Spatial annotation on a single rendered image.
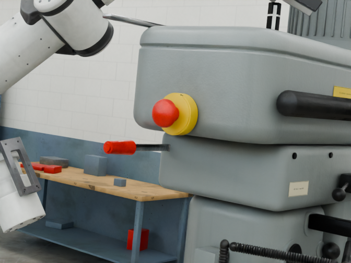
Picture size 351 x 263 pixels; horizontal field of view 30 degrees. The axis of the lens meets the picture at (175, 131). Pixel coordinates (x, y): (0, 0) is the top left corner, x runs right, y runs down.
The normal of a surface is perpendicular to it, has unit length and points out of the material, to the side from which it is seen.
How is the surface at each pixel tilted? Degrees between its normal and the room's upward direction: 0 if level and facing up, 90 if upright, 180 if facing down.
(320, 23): 90
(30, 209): 62
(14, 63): 120
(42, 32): 103
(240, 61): 90
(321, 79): 90
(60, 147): 90
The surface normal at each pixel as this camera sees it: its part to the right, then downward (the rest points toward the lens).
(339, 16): -0.24, 0.03
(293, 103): -0.62, -0.02
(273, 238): 0.20, 0.07
